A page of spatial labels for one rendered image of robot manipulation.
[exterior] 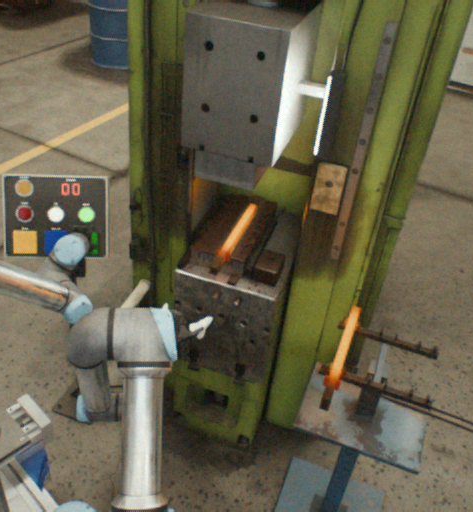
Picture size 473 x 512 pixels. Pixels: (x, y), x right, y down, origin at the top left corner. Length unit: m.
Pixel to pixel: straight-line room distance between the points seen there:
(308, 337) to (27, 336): 1.52
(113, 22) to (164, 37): 4.47
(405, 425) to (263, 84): 1.16
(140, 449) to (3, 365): 1.83
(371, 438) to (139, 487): 0.89
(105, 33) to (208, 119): 4.72
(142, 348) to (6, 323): 2.04
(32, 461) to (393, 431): 1.10
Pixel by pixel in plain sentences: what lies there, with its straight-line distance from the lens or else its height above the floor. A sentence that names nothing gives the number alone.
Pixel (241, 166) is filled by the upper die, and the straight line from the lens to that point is 1.77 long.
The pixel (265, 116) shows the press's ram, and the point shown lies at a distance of 1.68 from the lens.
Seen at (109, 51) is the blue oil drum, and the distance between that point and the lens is 6.44.
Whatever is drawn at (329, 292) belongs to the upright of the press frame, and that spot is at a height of 0.85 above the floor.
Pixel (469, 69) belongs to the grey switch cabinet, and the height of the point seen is 0.26.
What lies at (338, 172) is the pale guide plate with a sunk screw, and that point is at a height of 1.34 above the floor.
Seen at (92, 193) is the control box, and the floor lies 1.15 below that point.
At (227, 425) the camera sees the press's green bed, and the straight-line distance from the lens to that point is 2.51.
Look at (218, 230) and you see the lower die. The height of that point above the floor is 0.99.
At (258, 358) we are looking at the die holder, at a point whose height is 0.61.
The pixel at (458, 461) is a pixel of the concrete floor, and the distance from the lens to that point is 2.89.
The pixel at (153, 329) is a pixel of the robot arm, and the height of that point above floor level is 1.31.
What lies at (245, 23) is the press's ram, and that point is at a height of 1.76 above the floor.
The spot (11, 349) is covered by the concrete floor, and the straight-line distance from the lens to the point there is 3.08.
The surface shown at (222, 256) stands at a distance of 1.92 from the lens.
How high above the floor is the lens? 2.18
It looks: 37 degrees down
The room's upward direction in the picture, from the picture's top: 6 degrees clockwise
